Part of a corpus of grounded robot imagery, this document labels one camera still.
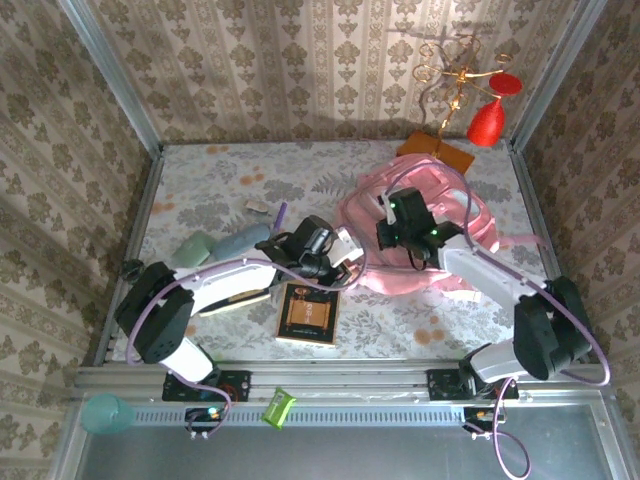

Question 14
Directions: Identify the aluminium frame post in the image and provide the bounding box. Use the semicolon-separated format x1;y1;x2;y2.
507;0;610;154
55;0;165;156

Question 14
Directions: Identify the red disc ornament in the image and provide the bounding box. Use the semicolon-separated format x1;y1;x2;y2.
488;72;524;97

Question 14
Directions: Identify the aluminium side rail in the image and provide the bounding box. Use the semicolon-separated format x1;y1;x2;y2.
93;144;166;366
508;143;591;365

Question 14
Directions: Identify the red cone ornament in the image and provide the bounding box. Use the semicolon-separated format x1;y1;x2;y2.
466;97;506;148

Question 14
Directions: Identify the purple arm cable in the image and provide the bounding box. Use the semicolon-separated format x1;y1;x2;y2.
124;227;369;441
382;164;612;480

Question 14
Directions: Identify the small green box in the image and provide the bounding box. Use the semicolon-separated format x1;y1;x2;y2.
261;386;297;430

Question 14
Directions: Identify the grey metal sheet panel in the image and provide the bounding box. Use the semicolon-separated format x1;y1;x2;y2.
49;403;639;480

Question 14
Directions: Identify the blue-grey pencil case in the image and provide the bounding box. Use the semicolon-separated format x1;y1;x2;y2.
209;223;274;262

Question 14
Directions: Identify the dark blue book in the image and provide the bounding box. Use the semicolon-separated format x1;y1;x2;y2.
199;292;274;319

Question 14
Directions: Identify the pink backpack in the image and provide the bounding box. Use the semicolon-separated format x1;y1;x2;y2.
335;153;549;297

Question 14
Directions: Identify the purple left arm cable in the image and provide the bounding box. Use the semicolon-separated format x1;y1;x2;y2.
124;227;369;441

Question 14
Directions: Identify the teal plastic cup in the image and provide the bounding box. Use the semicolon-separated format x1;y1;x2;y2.
79;392;137;436

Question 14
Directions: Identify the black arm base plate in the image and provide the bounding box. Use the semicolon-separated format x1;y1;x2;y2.
162;368;252;404
426;368;520;402

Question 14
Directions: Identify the grey slotted cable duct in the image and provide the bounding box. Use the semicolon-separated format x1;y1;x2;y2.
132;403;469;427

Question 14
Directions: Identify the floral table cloth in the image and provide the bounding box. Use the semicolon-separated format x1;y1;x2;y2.
110;141;576;362

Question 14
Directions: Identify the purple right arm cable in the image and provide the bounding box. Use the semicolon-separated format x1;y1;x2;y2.
382;164;612;480

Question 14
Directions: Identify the small black controller board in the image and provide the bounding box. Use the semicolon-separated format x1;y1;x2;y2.
184;407;227;435
462;406;506;435

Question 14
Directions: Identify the gold wire stand orange base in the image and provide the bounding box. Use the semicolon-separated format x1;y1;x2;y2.
397;35;515;176

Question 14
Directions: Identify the aluminium front frame rail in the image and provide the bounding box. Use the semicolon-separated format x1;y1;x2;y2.
73;360;621;402

